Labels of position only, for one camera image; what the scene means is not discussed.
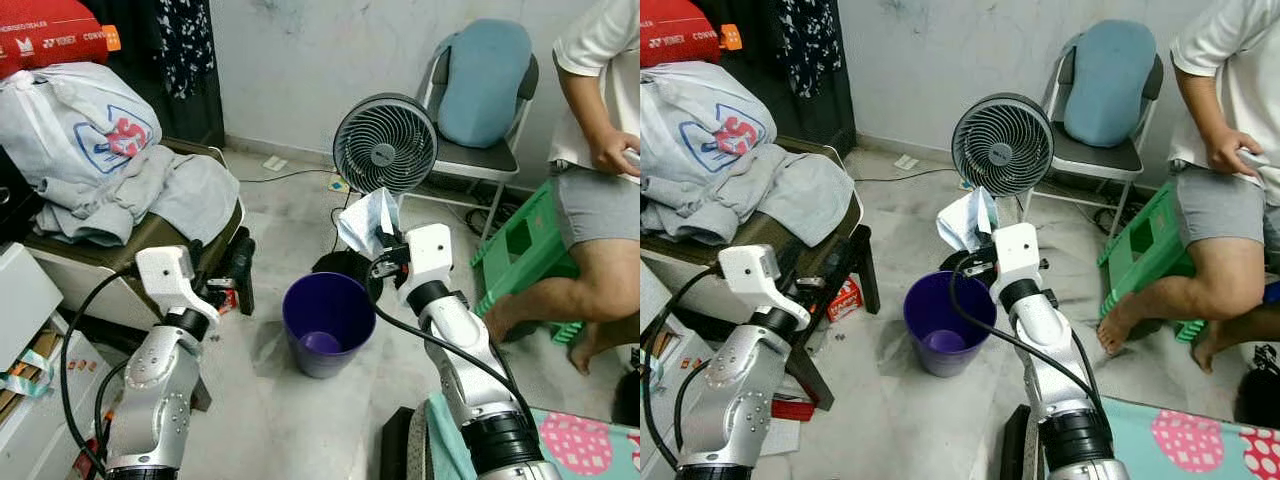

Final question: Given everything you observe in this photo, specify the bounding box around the person in grey shorts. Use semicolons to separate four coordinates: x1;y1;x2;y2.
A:
1095;0;1280;376
483;0;641;376

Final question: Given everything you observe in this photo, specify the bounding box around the white bag with red logo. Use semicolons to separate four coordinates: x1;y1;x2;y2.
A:
0;62;163;191
640;60;786;191

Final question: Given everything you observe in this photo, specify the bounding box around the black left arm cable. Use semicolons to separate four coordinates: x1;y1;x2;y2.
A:
60;265;141;471
640;265;726;471

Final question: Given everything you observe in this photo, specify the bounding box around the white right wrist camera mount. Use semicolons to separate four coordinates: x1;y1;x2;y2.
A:
400;223;456;291
990;222;1046;286

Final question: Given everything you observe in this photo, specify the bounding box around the brown padded bench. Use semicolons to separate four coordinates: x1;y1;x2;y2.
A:
640;140;881;411
22;140;256;331

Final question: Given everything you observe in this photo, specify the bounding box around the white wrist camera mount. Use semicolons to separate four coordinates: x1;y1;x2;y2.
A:
400;223;456;291
990;222;1046;286
135;245;221;323
718;245;811;331

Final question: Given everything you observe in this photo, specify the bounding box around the green plastic stool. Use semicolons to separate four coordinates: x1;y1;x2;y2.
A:
470;180;586;346
1097;180;1211;346

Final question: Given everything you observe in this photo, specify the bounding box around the grey clothes pile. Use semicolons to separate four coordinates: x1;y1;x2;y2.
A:
640;145;856;249
35;145;241;246

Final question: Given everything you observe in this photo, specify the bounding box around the blue seat cushion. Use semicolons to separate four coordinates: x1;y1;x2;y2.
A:
437;18;533;149
1062;18;1158;149

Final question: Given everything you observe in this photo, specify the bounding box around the white drawer unit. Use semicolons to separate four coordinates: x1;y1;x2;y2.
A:
640;260;701;480
0;240;111;480

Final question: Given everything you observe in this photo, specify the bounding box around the purple waste bin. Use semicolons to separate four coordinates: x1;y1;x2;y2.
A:
903;270;998;379
282;272;378;379

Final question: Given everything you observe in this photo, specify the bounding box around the white tissue paper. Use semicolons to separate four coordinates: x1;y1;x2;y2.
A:
335;187;403;259
936;187;1001;253

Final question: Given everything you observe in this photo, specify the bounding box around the teal blanket with colourful shapes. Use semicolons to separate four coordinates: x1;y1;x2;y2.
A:
428;392;641;480
1040;395;1280;480

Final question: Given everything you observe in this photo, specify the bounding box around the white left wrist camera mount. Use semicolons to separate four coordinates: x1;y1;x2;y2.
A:
718;245;811;331
135;245;221;323

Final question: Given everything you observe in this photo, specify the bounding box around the dark floral hanging garment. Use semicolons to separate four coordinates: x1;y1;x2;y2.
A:
700;0;856;156
80;0;226;149

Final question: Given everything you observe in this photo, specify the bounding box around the grey round floor fan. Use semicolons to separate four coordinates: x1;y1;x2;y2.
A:
940;93;1056;276
312;93;439;301

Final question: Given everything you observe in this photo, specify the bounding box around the red sports bag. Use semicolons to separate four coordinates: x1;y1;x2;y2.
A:
0;0;123;79
640;0;743;69

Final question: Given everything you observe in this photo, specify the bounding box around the grey folding chair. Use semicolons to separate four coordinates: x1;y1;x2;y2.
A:
415;30;541;241
1020;30;1166;241

